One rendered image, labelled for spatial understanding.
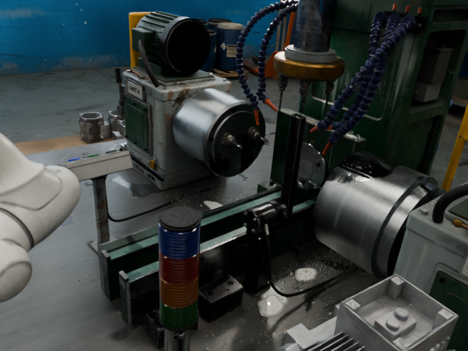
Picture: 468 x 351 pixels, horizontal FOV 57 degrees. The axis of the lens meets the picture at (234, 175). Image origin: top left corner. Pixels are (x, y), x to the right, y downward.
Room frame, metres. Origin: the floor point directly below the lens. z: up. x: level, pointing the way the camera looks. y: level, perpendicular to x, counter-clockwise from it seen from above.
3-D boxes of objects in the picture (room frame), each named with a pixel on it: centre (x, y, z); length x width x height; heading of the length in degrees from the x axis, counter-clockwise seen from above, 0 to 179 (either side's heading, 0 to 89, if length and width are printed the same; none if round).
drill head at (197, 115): (1.37, 0.09, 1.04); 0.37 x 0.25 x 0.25; 41
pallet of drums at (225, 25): (6.30, 0.61, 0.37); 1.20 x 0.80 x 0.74; 120
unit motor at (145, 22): (1.56, 0.30, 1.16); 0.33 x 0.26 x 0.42; 41
